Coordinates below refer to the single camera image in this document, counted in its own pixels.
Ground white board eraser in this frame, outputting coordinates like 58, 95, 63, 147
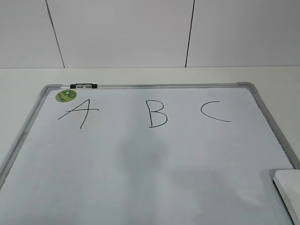
273, 169, 300, 225

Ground black and clear marker pen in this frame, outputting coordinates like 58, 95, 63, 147
60, 83, 98, 89

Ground round green magnet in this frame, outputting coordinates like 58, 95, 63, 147
55, 90, 77, 103

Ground white board with grey frame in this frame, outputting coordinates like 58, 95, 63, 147
0, 82, 300, 225

